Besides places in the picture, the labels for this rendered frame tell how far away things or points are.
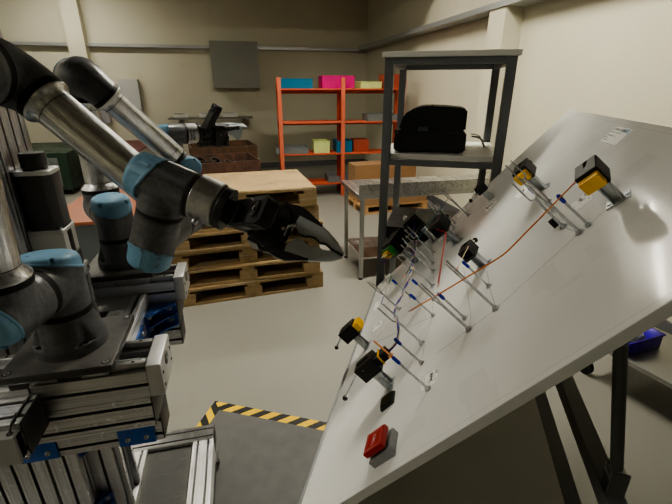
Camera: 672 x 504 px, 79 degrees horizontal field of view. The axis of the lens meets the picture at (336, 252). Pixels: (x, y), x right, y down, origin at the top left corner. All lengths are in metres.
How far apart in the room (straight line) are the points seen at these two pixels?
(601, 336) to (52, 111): 0.95
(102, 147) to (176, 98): 8.92
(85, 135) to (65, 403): 0.62
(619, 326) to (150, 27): 9.65
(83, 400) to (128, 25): 9.15
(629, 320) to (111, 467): 1.50
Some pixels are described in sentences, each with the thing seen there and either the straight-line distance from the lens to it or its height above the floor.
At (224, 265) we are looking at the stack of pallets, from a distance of 3.60.
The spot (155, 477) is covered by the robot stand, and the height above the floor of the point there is 0.21.
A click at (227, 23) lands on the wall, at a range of 9.79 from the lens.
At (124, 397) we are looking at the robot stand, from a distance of 1.15.
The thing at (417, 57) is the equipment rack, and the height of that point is 1.83.
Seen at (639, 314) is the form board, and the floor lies 1.45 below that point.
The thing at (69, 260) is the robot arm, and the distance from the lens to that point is 1.04.
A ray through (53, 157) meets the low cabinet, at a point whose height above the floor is 0.64.
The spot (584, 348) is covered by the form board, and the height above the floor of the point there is 1.39.
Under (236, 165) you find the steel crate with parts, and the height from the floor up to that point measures 0.70.
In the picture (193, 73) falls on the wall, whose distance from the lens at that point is 9.75.
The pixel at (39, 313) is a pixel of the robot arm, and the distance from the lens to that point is 0.98.
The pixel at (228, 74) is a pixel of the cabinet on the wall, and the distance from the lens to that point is 9.44.
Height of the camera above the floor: 1.72
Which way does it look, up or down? 22 degrees down
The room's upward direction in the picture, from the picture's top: straight up
